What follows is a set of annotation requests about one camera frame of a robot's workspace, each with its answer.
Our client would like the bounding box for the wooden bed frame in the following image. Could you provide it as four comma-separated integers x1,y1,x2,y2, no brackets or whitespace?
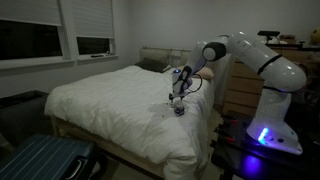
49,115,167,179

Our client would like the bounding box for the small brown box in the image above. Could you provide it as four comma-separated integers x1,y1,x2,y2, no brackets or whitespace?
279,34,298,45

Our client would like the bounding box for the narrow dark window pane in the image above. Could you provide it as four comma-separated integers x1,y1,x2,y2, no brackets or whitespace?
76,36,112,56

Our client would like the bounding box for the yellow plush toy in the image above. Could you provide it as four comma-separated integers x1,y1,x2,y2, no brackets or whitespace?
309,28,320,46

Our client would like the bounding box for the white window sill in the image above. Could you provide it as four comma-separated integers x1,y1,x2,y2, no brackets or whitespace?
0,54,119,70

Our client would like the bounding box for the wide white window blind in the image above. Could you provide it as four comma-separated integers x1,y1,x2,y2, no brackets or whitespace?
0,0,63,27

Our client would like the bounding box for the wide dark window pane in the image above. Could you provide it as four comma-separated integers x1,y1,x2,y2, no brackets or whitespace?
0,19,63,61

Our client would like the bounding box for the small glass jar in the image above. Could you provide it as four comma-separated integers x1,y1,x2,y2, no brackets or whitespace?
173,100,186,117

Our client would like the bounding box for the dark ottoman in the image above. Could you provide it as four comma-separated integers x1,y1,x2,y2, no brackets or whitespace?
0,89,56,148

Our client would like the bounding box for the beige bed headboard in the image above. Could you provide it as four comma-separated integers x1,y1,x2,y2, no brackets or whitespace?
139,46,195,66

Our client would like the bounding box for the wooden dresser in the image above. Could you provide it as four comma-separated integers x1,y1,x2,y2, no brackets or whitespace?
221,44,320,118

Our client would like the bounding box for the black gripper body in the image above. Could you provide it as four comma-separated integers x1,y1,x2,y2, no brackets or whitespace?
168,92,185,102

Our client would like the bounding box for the dark pillow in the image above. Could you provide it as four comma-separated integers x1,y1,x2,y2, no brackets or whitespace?
134,58,172,74

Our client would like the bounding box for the white quilted duvet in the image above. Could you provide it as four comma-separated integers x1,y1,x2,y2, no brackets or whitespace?
44,64,216,180

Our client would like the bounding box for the red black clamp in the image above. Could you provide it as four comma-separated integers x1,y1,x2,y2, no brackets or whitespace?
220,114,240,126
213,128,237,144

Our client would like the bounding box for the pink pillow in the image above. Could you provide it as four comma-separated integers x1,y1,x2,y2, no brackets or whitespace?
176,65,215,81

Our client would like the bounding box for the black robot table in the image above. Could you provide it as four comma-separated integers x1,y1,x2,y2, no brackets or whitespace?
209,111,320,180

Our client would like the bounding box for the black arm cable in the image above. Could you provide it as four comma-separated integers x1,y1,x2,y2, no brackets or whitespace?
186,54,309,95

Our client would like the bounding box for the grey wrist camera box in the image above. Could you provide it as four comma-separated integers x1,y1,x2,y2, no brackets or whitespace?
180,87,194,96

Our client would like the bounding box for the dark blue suitcase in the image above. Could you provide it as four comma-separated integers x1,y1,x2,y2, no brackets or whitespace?
0,133,108,180

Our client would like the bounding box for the narrow white window blind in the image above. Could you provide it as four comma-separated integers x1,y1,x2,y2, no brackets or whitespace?
71,0,115,39

